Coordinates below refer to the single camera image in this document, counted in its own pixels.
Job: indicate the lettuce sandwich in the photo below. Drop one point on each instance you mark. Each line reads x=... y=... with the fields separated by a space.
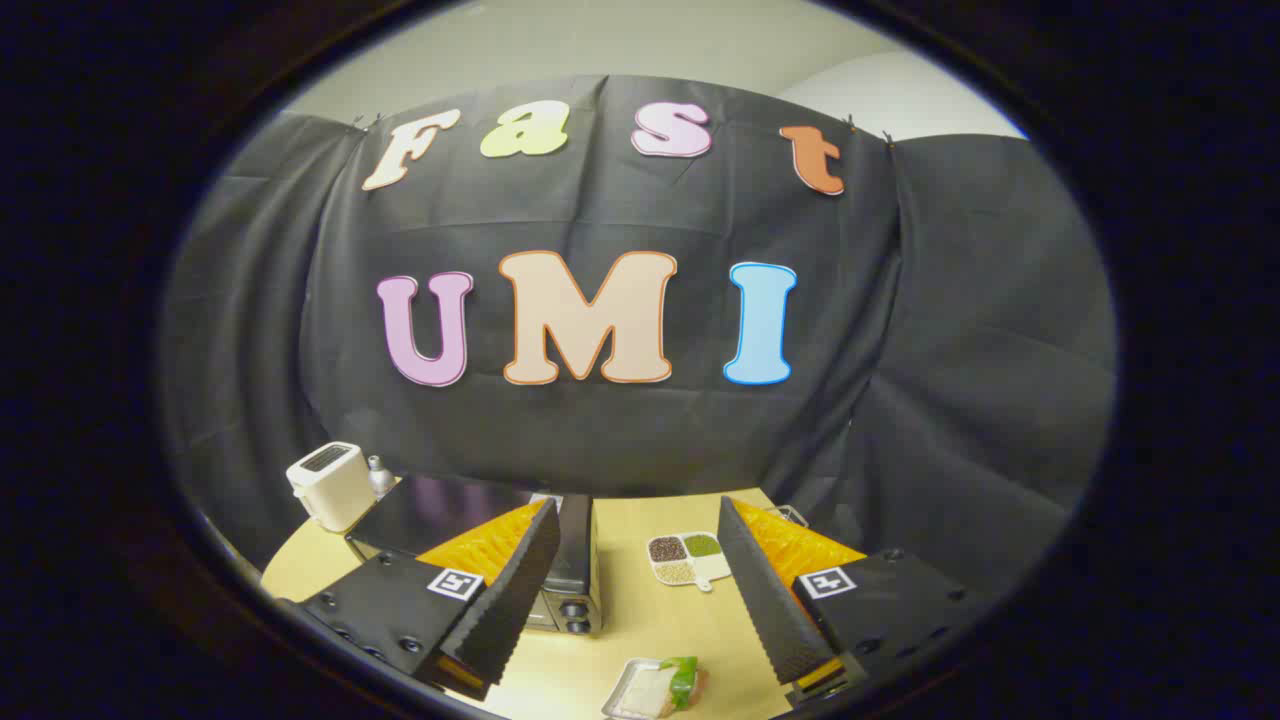
x=665 y=685

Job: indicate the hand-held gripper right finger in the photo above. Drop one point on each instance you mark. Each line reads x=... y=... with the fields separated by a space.
x=765 y=600

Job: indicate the black backdrop cloth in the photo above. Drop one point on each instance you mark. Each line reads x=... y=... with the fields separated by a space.
x=860 y=330

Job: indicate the small silver shaker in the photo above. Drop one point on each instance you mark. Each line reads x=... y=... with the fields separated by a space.
x=379 y=478

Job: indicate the white rectangular tray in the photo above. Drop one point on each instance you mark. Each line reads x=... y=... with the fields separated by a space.
x=625 y=695

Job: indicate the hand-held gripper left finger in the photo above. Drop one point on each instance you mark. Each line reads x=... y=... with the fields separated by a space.
x=510 y=590

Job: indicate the white divided grain dish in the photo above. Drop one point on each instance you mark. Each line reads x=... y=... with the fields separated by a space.
x=690 y=560

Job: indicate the white toaster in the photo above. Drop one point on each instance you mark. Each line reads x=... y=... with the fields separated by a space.
x=330 y=490

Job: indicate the black toaster oven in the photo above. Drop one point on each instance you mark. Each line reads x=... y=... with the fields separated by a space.
x=440 y=510

